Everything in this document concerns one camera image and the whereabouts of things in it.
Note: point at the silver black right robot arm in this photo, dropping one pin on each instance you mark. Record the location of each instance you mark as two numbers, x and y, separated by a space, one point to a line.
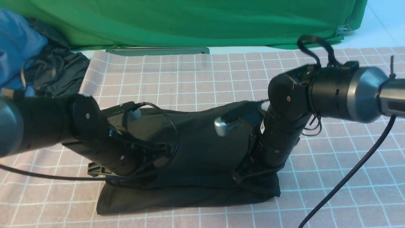
348 92

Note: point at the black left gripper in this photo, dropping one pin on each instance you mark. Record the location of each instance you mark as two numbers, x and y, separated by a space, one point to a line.
112 151

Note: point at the clear binder clip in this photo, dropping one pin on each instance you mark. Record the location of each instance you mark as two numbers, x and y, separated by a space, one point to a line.
343 30

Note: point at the blue garment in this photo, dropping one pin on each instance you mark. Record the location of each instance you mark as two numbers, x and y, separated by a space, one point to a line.
18 42

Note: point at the crumpled dark gray garment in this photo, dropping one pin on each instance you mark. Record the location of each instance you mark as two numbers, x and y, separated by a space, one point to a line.
55 70

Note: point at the green flat bar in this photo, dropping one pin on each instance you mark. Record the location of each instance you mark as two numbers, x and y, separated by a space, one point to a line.
157 51

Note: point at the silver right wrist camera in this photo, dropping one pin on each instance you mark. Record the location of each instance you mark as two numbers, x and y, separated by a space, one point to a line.
233 120

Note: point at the green backdrop cloth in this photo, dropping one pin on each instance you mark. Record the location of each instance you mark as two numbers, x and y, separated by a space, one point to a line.
99 24

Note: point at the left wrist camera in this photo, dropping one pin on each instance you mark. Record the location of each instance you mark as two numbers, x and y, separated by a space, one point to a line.
121 115

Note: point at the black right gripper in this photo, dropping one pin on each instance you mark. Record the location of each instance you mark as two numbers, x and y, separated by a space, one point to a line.
272 141

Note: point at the dark gray long-sleeve top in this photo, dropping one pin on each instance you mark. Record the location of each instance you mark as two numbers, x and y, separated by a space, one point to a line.
200 174

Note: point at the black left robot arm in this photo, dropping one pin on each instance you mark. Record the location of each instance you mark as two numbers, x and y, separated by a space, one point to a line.
37 122

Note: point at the pink checkered tablecloth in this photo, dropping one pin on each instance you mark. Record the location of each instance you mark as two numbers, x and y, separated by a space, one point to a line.
373 198

